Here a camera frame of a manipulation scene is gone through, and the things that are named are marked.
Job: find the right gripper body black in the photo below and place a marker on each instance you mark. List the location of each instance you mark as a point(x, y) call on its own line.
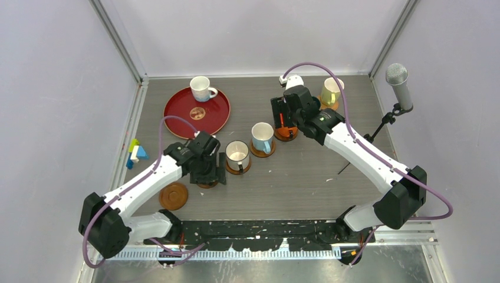
point(298, 121)

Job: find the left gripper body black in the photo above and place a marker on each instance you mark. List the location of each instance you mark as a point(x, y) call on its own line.
point(207, 172)

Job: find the silver white mug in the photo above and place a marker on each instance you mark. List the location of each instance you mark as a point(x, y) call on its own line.
point(237, 150)

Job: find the wooden coaster four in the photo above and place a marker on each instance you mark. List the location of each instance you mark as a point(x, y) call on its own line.
point(207, 185)

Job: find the wooden coaster one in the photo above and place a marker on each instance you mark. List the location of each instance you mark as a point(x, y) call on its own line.
point(279, 136)

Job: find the wooden coaster three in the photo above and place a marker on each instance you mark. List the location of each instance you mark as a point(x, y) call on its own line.
point(238, 167)

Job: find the light blue mug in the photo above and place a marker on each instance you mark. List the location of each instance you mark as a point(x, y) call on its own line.
point(262, 135)

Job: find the yellow cream mug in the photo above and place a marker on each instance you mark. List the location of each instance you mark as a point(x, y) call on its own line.
point(331, 90)

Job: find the wooden coaster two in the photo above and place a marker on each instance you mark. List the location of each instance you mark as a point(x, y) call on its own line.
point(261, 154)

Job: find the red round tray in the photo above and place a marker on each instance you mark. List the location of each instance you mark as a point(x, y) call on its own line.
point(208, 116)

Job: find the wooden coaster five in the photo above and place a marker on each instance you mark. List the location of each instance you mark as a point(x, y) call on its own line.
point(174, 196)

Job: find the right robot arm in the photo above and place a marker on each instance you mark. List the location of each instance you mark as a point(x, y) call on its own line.
point(401, 188)

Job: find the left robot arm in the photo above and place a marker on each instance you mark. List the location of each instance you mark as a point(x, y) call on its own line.
point(108, 222)

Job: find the woven rattan coaster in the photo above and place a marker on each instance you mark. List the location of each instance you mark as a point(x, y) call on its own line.
point(333, 106)

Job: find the colourful toy blocks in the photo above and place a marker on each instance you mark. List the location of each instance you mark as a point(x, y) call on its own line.
point(136, 153)

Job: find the silver microphone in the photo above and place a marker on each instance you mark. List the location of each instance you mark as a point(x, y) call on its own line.
point(396, 77)

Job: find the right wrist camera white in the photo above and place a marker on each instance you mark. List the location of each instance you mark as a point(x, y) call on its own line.
point(291, 81)

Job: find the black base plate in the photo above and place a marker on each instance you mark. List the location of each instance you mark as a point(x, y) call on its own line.
point(269, 235)

